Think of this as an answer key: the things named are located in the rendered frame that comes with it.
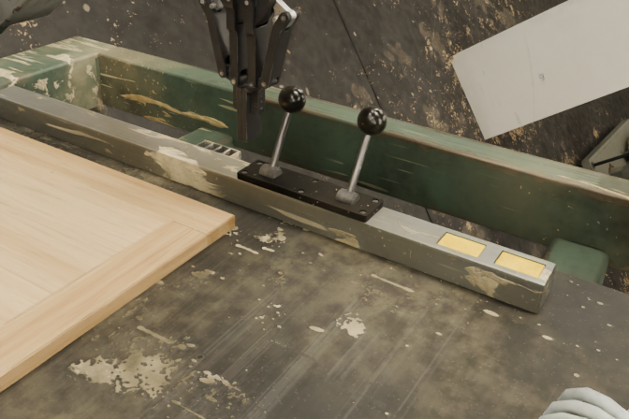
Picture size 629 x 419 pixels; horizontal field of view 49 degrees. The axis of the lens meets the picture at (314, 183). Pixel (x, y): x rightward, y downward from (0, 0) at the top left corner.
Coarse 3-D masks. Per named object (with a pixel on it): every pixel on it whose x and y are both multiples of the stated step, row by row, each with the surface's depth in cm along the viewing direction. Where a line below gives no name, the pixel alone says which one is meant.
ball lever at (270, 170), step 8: (288, 88) 91; (296, 88) 91; (280, 96) 92; (288, 96) 91; (296, 96) 91; (304, 96) 92; (280, 104) 92; (288, 104) 91; (296, 104) 91; (304, 104) 92; (288, 112) 93; (296, 112) 93; (288, 120) 93; (280, 128) 93; (280, 136) 93; (280, 144) 93; (272, 152) 93; (280, 152) 93; (272, 160) 93; (264, 168) 93; (272, 168) 92; (280, 168) 93; (272, 176) 92
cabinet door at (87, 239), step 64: (0, 128) 110; (0, 192) 93; (64, 192) 94; (128, 192) 94; (0, 256) 80; (64, 256) 81; (128, 256) 80; (192, 256) 84; (0, 320) 70; (64, 320) 70; (0, 384) 64
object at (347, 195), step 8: (360, 112) 87; (368, 112) 86; (376, 112) 86; (384, 112) 87; (360, 120) 86; (368, 120) 86; (376, 120) 86; (384, 120) 86; (360, 128) 87; (368, 128) 86; (376, 128) 86; (384, 128) 87; (368, 136) 87; (360, 144) 87; (368, 144) 87; (360, 152) 87; (360, 160) 87; (360, 168) 88; (352, 176) 87; (352, 184) 87; (344, 192) 87; (352, 192) 87; (344, 200) 87; (352, 200) 87
